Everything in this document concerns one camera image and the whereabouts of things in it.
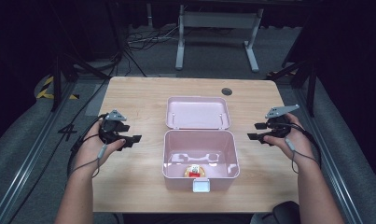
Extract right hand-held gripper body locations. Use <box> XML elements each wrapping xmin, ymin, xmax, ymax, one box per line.
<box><xmin>262</xmin><ymin>104</ymin><xmax>300</xmax><ymax>147</ymax></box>

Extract person's left hand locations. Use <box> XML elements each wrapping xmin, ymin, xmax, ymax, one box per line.
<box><xmin>72</xmin><ymin>119</ymin><xmax>127</xmax><ymax>176</ymax></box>

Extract left gripper grey cable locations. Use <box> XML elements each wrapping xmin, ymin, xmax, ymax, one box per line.
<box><xmin>68</xmin><ymin>143</ymin><xmax>109</xmax><ymax>179</ymax></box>

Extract pink plastic lidded box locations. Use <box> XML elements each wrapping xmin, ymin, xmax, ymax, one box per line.
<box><xmin>161</xmin><ymin>95</ymin><xmax>241</xmax><ymax>194</ymax></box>

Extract white metal desk frame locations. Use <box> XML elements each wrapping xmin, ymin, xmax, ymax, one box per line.
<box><xmin>174</xmin><ymin>4</ymin><xmax>265</xmax><ymax>74</ymax></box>

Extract small yellow and red toy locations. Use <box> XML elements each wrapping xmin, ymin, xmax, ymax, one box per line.
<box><xmin>184</xmin><ymin>163</ymin><xmax>207</xmax><ymax>179</ymax></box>

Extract gripper grey cable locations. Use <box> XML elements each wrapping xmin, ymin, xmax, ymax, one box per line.
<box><xmin>284</xmin><ymin>137</ymin><xmax>321</xmax><ymax>175</ymax></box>
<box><xmin>68</xmin><ymin>143</ymin><xmax>109</xmax><ymax>179</ymax></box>

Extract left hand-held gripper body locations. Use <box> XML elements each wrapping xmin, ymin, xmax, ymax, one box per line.
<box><xmin>98</xmin><ymin>108</ymin><xmax>128</xmax><ymax>147</ymax></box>

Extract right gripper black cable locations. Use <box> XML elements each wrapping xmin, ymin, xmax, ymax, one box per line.
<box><xmin>277</xmin><ymin>122</ymin><xmax>323</xmax><ymax>170</ymax></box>

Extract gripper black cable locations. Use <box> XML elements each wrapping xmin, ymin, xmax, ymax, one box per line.
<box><xmin>66</xmin><ymin>112</ymin><xmax>111</xmax><ymax>178</ymax></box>
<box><xmin>277</xmin><ymin>122</ymin><xmax>323</xmax><ymax>170</ymax></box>

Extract black tripod stand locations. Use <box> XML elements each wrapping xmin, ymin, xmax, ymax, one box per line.
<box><xmin>49</xmin><ymin>0</ymin><xmax>147</xmax><ymax>113</ymax></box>
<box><xmin>267</xmin><ymin>55</ymin><xmax>318</xmax><ymax>119</ymax></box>

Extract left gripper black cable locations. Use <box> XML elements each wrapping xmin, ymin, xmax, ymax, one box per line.
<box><xmin>66</xmin><ymin>112</ymin><xmax>111</xmax><ymax>178</ymax></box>

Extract dark round object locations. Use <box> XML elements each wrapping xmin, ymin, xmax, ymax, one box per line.
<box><xmin>271</xmin><ymin>200</ymin><xmax>301</xmax><ymax>224</ymax></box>

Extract tangle of floor cables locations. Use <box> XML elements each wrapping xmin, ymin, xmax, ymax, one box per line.
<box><xmin>125</xmin><ymin>24</ymin><xmax>181</xmax><ymax>52</ymax></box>

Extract right gripper grey cable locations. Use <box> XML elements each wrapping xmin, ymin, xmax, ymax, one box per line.
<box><xmin>284</xmin><ymin>137</ymin><xmax>321</xmax><ymax>175</ymax></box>

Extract person's right hand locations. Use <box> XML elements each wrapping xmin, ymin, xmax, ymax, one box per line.
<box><xmin>263</xmin><ymin>112</ymin><xmax>317</xmax><ymax>169</ymax></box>

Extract yellow and black floor tape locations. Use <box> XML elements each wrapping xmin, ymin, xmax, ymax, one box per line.
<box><xmin>35</xmin><ymin>75</ymin><xmax>80</xmax><ymax>101</ymax></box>

